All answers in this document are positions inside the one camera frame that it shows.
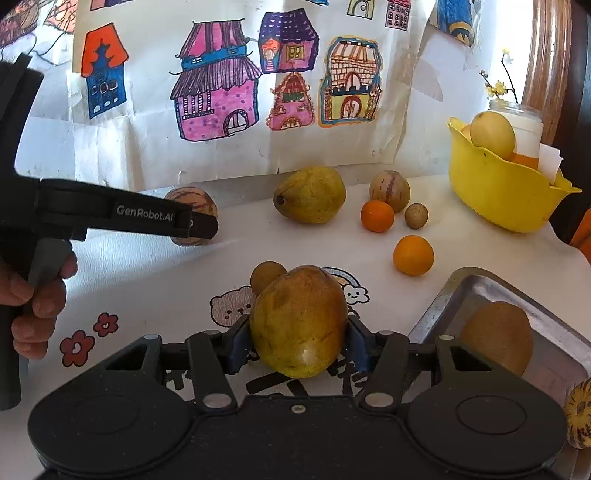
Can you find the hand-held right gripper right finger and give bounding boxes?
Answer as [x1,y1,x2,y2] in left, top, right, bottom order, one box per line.
[344,314,497,414]

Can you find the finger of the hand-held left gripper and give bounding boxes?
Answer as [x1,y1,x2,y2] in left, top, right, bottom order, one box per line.
[189,213,219,241]

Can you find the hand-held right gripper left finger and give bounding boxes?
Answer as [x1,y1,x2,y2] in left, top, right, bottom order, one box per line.
[104,316,254,412]

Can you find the striped pepino melon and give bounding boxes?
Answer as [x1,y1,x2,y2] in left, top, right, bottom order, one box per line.
[164,187,218,247]
[369,171,411,213]

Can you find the large yellow-brown mango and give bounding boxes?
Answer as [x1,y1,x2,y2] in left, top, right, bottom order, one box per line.
[249,265,349,379]

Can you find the yellow plastic bowl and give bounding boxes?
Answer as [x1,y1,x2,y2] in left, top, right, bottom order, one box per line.
[447,116,581,234]

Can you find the person's left hand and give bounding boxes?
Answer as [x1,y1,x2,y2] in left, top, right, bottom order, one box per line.
[0,251,78,361]

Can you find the small brown round fruit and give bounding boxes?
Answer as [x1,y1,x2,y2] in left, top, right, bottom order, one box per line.
[250,261,288,296]
[404,203,429,229]

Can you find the printed white tablecloth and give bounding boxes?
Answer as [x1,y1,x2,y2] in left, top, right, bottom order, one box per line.
[14,175,578,416]

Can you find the yellow-green mango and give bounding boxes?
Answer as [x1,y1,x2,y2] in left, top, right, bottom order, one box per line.
[273,166,347,225]

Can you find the coloured houses drawing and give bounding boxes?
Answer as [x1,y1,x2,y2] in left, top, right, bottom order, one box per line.
[69,0,437,185]

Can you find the brown kiwi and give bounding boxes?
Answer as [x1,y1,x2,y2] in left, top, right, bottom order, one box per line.
[461,301,535,378]

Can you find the orange line drawing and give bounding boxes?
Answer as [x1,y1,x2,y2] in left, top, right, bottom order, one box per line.
[0,0,79,61]

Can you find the metal tray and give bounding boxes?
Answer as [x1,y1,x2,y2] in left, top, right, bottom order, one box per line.
[409,267,591,409]

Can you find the yellow spiky fruit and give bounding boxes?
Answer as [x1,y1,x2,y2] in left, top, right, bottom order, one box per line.
[566,377,591,449]

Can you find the orange striped drawing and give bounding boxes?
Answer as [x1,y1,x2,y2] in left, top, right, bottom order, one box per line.
[570,217,591,259]

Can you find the pale yellow round fruit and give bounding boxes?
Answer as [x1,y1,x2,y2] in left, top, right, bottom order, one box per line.
[470,111,516,161]

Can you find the white folded paper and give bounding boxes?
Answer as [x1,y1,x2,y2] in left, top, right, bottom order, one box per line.
[538,143,564,183]

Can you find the white glass jar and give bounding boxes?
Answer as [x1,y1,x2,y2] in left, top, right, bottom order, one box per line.
[488,98,542,158]

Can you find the yellow flower twig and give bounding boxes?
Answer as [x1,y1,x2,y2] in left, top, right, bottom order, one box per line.
[479,46,520,104]

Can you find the blue and yellow drawing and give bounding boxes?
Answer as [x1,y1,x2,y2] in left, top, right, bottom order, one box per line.
[429,0,476,47]

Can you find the round wooden frame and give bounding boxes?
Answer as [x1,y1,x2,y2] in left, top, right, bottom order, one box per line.
[522,0,573,144]

